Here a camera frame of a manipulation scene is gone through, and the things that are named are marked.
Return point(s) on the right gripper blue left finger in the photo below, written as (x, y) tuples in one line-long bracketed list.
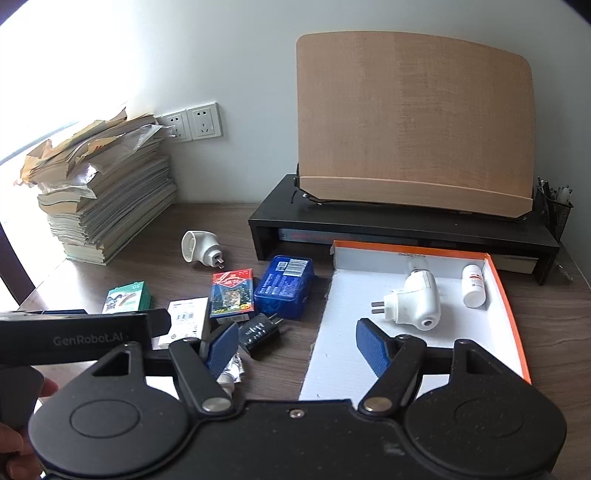
[(218, 348)]

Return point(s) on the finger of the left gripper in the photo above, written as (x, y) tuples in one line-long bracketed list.
[(158, 321)]

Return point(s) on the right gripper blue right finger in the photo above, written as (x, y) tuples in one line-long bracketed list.
[(374, 345)]

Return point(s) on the white power adapter box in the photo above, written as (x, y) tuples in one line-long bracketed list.
[(189, 319)]

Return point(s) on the clear liquid refill bottle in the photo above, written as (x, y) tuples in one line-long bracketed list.
[(232, 373)]

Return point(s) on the green bandage box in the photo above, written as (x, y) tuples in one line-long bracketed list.
[(127, 298)]

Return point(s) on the left human hand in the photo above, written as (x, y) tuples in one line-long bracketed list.
[(18, 460)]

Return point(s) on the black power adapter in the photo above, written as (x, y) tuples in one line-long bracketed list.
[(256, 335)]

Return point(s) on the red blue card box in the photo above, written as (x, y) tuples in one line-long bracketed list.
[(232, 293)]

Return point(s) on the white plug-in repellent heater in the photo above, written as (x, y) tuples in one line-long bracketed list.
[(417, 304)]

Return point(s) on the blue plastic case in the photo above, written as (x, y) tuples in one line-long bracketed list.
[(284, 287)]

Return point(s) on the white plug adapter on table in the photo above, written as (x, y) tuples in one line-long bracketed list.
[(203, 247)]

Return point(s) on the orange white box lid tray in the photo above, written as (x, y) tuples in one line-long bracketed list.
[(366, 272)]

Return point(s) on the small white pill bottle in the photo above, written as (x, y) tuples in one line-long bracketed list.
[(473, 286)]

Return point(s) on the book under riser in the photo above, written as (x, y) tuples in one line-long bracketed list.
[(307, 236)]

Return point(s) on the stack of books and papers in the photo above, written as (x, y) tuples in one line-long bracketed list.
[(102, 185)]

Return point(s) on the black monitor riser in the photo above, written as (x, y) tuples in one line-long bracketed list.
[(287, 206)]

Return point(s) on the black mesh pen holder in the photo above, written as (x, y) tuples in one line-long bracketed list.
[(554, 206)]

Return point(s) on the wooden book stand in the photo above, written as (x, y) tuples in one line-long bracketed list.
[(415, 119)]

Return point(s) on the left wall socket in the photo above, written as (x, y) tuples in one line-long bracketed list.
[(177, 126)]

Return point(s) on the wall socket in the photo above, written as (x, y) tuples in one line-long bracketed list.
[(204, 121), (177, 126)]

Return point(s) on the right wall socket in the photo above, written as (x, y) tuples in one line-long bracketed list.
[(204, 121)]

